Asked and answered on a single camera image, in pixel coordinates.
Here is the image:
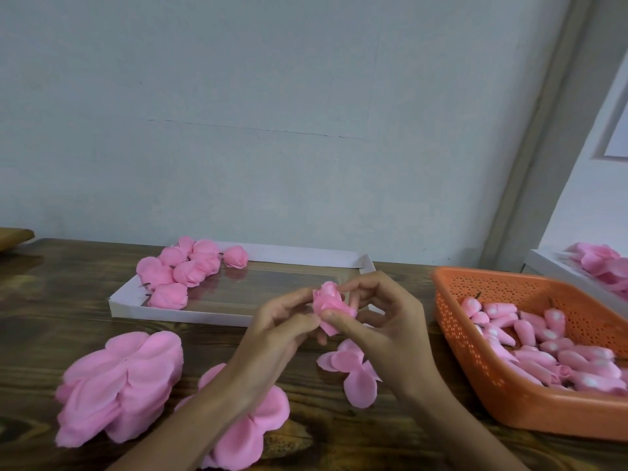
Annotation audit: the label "person's right hand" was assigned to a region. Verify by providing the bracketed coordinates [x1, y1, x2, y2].
[322, 271, 443, 393]

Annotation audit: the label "person's left hand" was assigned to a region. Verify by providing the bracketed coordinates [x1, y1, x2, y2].
[226, 285, 330, 396]

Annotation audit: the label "white shallow tray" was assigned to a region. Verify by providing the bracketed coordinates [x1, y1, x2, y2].
[109, 242, 377, 328]

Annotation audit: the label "stack of pink petals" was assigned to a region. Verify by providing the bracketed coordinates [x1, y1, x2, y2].
[55, 330, 184, 448]
[175, 362, 292, 471]

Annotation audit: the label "pink petal flower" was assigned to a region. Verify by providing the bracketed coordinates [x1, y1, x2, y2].
[191, 240, 223, 277]

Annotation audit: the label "pink rose buds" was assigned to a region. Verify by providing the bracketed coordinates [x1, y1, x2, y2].
[459, 295, 628, 394]

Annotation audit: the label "group of finished pink roses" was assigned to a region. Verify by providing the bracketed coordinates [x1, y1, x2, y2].
[135, 237, 251, 311]

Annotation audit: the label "pile of pink petals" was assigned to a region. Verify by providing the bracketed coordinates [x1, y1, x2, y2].
[567, 242, 628, 298]

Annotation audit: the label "person's left forearm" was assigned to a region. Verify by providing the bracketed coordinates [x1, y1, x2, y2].
[110, 372, 271, 471]

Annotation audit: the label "orange plastic basket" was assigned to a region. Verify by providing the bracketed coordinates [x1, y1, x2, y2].
[432, 266, 628, 442]

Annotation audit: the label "white paper notice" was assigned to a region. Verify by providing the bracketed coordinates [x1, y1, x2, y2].
[602, 97, 628, 160]

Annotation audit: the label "grey door frame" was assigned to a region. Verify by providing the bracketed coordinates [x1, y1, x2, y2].
[483, 0, 628, 271]

